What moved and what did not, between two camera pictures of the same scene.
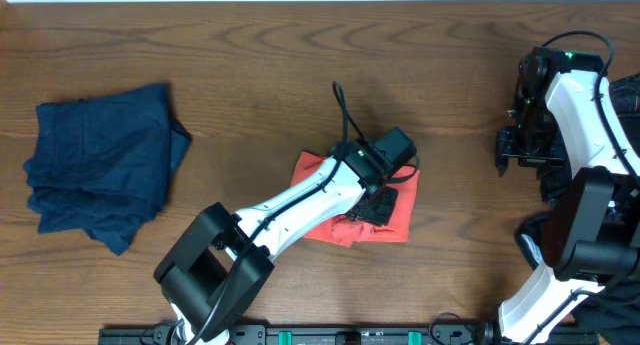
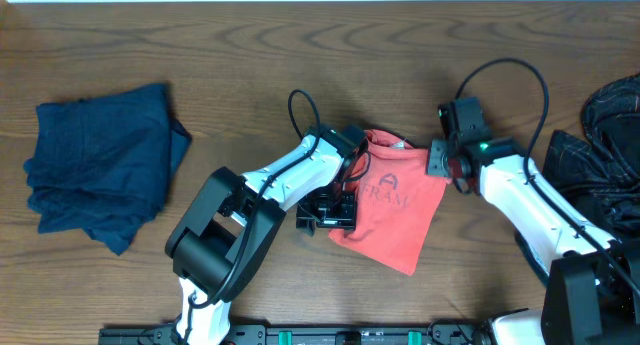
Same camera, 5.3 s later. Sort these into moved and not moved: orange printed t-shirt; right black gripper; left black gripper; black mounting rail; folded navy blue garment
Moved: left black gripper; right black gripper; orange printed t-shirt
Not moved: folded navy blue garment; black mounting rail
